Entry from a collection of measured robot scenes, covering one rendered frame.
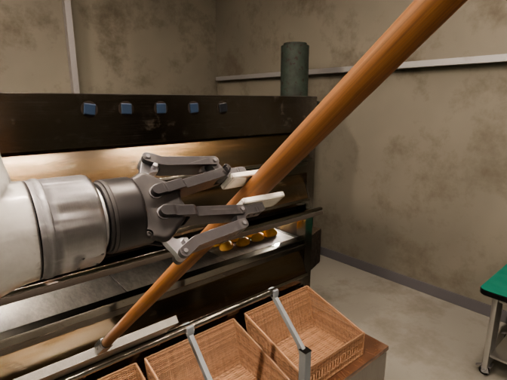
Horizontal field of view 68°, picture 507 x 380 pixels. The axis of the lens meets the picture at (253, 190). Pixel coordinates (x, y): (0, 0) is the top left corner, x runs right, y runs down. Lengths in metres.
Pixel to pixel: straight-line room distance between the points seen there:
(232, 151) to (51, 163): 0.87
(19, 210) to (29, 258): 0.04
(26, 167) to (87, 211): 1.30
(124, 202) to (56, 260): 0.07
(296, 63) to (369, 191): 1.73
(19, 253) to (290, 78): 4.12
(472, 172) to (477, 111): 0.57
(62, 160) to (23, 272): 1.33
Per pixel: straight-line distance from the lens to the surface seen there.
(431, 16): 0.35
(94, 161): 1.70
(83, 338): 1.95
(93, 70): 5.72
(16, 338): 1.84
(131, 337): 1.43
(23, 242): 0.35
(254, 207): 0.48
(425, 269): 4.65
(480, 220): 4.29
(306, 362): 1.92
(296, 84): 4.36
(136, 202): 0.38
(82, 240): 0.36
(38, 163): 1.66
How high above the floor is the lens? 2.07
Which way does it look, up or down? 13 degrees down
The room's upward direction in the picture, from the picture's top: straight up
